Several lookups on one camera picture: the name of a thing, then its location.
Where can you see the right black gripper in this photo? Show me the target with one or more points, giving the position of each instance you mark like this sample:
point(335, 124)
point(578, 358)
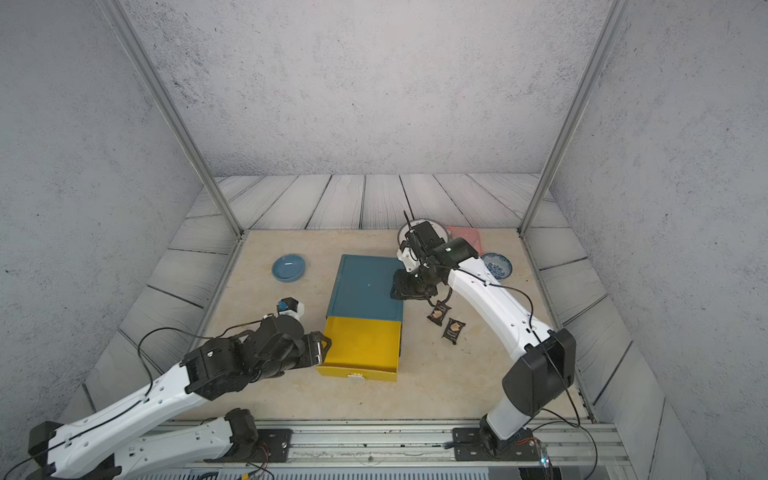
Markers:
point(403, 289)

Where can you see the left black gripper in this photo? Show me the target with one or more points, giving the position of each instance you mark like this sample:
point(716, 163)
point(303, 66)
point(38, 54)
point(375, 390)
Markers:
point(315, 353)

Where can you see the black cookie packet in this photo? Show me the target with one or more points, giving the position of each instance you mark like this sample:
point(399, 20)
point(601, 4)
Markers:
point(453, 330)
point(439, 312)

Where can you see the yellow top drawer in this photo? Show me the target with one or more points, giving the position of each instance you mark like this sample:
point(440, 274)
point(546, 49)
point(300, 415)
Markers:
point(366, 349)

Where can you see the teal drawer cabinet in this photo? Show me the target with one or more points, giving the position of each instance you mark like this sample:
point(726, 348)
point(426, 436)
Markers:
point(362, 289)

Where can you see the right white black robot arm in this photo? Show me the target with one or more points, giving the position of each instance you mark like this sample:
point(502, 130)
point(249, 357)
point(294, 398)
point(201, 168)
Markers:
point(543, 359)

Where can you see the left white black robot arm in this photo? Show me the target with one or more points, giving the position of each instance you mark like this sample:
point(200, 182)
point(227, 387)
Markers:
point(74, 450)

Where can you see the white plate orange sunburst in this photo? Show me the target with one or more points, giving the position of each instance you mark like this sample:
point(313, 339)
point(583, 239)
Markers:
point(439, 229)

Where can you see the pink plastic tray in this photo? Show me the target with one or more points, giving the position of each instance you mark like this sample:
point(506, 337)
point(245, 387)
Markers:
point(471, 235)

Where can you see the blue white patterned bowl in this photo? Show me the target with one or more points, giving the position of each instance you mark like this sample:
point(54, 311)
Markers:
point(498, 265)

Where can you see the blue ceramic dish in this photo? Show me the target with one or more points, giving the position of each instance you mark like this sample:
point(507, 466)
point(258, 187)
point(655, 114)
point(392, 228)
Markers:
point(289, 268)

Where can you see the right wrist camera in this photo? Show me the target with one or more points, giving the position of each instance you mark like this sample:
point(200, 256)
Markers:
point(407, 257)

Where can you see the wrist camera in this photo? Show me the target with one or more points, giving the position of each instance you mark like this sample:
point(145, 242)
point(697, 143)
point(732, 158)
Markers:
point(290, 306)
point(407, 257)

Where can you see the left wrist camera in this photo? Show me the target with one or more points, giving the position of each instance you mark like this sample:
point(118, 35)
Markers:
point(290, 306)

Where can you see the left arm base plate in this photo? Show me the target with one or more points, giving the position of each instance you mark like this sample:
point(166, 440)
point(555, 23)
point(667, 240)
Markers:
point(269, 446)

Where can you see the aluminium mounting rail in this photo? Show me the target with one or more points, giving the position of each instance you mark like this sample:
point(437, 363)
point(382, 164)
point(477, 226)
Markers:
point(595, 451)

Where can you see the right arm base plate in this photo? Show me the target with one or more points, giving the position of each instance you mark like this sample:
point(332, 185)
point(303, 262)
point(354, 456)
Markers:
point(473, 444)

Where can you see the right aluminium frame post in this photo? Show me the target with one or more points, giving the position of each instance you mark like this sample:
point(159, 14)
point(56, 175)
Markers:
point(589, 80)

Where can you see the aluminium frame post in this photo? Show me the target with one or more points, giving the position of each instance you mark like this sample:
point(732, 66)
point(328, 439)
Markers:
point(589, 80)
point(129, 40)

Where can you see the left aluminium frame post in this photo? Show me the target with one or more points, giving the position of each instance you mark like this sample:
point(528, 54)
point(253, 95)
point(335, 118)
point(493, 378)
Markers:
point(129, 40)

